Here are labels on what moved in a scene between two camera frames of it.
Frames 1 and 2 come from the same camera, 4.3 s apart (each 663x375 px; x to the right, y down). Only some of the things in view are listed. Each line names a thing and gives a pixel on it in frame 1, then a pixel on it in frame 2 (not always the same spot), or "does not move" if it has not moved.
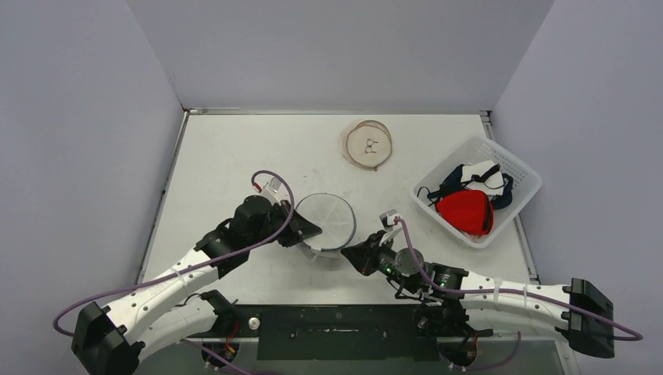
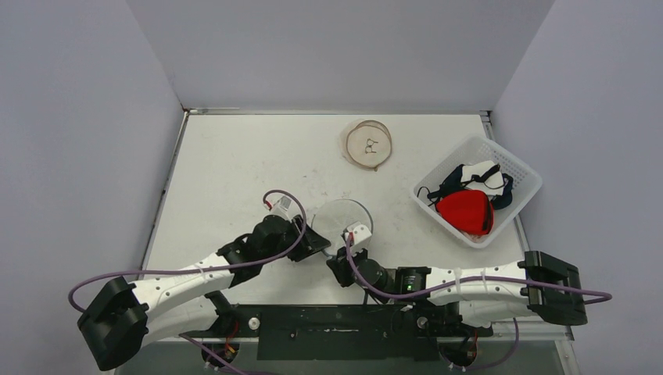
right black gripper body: x=368 y=254 -> x=341 y=266
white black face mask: x=485 y=176 does not move
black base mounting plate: x=334 y=332 does not move
